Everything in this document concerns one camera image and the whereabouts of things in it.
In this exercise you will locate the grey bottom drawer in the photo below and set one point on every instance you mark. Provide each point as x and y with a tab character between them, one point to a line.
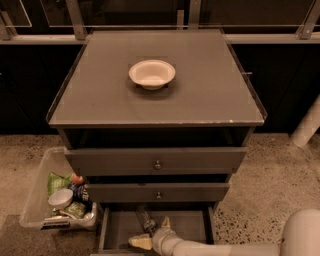
191	221

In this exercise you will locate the grey drawer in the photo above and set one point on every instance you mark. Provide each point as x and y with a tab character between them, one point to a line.
191	221
157	192
155	161

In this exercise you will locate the clear plastic water bottle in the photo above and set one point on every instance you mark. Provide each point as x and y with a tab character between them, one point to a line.
146	219

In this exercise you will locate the clear plastic bin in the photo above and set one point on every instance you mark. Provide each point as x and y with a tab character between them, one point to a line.
37	213

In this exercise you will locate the dark blue snack bag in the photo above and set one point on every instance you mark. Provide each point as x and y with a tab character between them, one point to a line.
81	195

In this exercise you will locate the small white bowl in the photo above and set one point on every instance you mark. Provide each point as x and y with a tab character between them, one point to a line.
61	198

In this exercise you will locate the grey top drawer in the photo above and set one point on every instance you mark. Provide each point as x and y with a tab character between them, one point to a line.
155	161

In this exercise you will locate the white bowl on counter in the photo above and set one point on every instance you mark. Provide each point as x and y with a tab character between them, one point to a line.
152	74

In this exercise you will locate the orange capped item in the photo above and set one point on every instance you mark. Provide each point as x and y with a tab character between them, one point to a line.
77	179

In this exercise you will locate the metal railing frame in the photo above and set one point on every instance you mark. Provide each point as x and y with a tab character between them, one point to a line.
234	20

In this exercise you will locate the green packet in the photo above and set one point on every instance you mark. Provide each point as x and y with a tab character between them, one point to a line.
75	210

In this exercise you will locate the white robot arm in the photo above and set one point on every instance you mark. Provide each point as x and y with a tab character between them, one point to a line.
300	237

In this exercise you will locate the grey middle drawer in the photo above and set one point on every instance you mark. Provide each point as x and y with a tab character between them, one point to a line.
157	192

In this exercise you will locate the grey drawer cabinet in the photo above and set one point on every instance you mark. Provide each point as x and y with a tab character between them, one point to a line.
209	103

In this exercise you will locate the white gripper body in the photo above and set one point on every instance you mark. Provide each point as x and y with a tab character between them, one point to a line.
161	238

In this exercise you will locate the green snack bag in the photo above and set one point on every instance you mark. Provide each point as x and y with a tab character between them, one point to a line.
56	182

